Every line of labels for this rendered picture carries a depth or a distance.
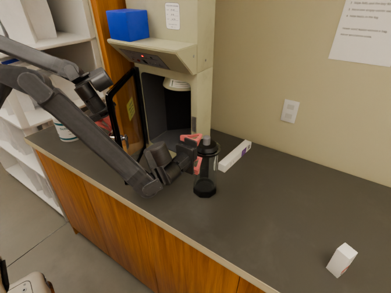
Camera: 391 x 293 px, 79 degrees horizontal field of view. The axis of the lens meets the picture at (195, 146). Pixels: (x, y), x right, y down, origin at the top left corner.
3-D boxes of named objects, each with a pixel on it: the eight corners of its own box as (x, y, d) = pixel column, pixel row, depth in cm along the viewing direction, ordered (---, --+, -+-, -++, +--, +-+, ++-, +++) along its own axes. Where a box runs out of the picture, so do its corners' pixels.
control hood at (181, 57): (133, 60, 99) (129, 34, 94) (197, 74, 84) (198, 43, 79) (111, 67, 91) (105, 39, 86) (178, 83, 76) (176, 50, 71)
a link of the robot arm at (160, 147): (141, 187, 75) (145, 197, 67) (124, 156, 71) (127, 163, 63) (175, 170, 78) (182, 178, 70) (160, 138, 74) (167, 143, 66)
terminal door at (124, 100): (146, 145, 122) (134, 66, 99) (127, 187, 97) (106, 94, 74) (144, 145, 122) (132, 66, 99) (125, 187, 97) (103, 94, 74)
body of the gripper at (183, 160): (195, 147, 75) (181, 159, 69) (195, 172, 80) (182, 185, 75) (178, 141, 78) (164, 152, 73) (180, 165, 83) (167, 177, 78)
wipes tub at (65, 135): (75, 128, 146) (68, 106, 137) (89, 134, 140) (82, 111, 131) (55, 138, 137) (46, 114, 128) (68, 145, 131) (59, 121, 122)
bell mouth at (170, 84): (179, 74, 113) (178, 63, 110) (210, 81, 105) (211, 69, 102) (153, 85, 101) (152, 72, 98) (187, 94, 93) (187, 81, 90)
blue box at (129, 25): (131, 35, 92) (127, 8, 87) (150, 37, 88) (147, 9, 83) (110, 39, 85) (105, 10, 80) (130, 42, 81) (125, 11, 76)
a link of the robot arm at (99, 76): (73, 76, 89) (61, 67, 81) (100, 61, 90) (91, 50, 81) (89, 103, 89) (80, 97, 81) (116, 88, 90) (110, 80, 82)
